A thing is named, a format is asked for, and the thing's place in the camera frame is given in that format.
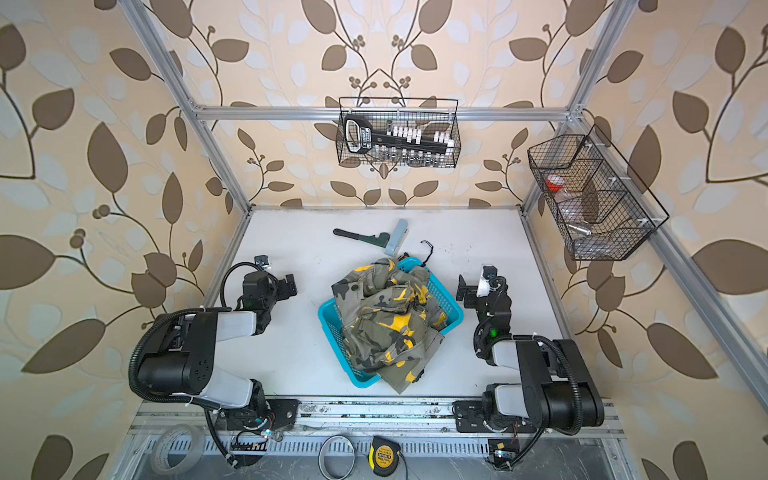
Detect teal plastic basket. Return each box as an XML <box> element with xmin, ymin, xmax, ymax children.
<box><xmin>317</xmin><ymin>257</ymin><xmax>465</xmax><ymax>389</ymax></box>

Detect camouflage yellow green trousers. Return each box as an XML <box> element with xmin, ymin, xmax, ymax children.
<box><xmin>331</xmin><ymin>257</ymin><xmax>449</xmax><ymax>395</ymax></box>

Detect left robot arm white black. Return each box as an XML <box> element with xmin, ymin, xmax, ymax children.
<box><xmin>128</xmin><ymin>255</ymin><xmax>299</xmax><ymax>435</ymax></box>

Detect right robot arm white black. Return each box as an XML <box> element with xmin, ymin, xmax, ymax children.
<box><xmin>453</xmin><ymin>265</ymin><xmax>605</xmax><ymax>436</ymax></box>

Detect small black tape measure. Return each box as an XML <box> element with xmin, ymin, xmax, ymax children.
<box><xmin>398</xmin><ymin>240</ymin><xmax>434</xmax><ymax>267</ymax></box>

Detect light blue grey block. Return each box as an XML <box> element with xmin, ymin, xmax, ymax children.
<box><xmin>385</xmin><ymin>219</ymin><xmax>408</xmax><ymax>257</ymax></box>

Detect clear plastic bag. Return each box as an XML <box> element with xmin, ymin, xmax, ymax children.
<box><xmin>558</xmin><ymin>198</ymin><xmax>593</xmax><ymax>237</ymax></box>

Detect red capped item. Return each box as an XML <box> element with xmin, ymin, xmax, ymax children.
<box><xmin>545</xmin><ymin>174</ymin><xmax>566</xmax><ymax>194</ymax></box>

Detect black socket set holder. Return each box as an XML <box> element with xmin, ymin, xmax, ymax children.
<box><xmin>341</xmin><ymin>115</ymin><xmax>456</xmax><ymax>154</ymax></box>

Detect clear tape roll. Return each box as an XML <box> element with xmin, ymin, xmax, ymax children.
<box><xmin>150</xmin><ymin>424</ymin><xmax>206</xmax><ymax>476</ymax></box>

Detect yellow black tape measure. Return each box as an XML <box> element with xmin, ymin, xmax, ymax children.
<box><xmin>368</xmin><ymin>436</ymin><xmax>401</xmax><ymax>477</ymax></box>

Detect black wire basket right wall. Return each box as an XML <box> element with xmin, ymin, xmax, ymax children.
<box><xmin>527</xmin><ymin>125</ymin><xmax>669</xmax><ymax>261</ymax></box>

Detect black wire basket wall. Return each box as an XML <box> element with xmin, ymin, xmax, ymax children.
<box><xmin>335</xmin><ymin>95</ymin><xmax>461</xmax><ymax>169</ymax></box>
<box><xmin>527</xmin><ymin>125</ymin><xmax>669</xmax><ymax>261</ymax></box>

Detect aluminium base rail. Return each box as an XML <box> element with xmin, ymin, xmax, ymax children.
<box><xmin>129</xmin><ymin>396</ymin><xmax>626</xmax><ymax>438</ymax></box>

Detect black wire basket back wall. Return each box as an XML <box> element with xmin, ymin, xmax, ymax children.
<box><xmin>335</xmin><ymin>95</ymin><xmax>461</xmax><ymax>169</ymax></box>

